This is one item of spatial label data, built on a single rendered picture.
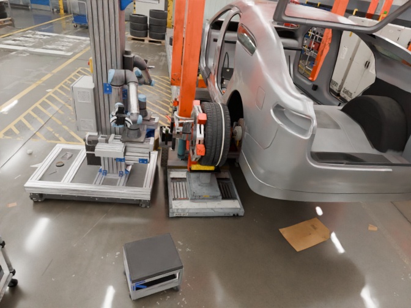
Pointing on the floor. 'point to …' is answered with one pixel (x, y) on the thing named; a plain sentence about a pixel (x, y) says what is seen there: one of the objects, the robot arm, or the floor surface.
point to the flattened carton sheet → (306, 234)
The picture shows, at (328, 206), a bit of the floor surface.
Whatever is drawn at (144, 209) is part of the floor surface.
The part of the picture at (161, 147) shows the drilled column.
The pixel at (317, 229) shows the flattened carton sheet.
